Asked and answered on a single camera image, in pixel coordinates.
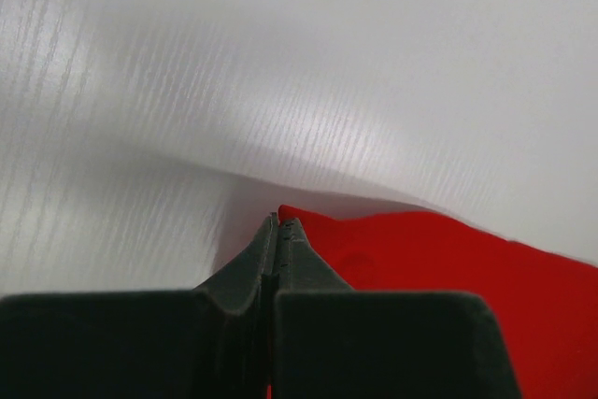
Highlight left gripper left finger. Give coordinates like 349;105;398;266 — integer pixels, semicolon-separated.
1;215;278;398

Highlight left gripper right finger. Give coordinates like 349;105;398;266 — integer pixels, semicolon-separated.
272;220;521;398

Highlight red t shirt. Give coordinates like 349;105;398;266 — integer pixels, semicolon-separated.
278;206;597;398

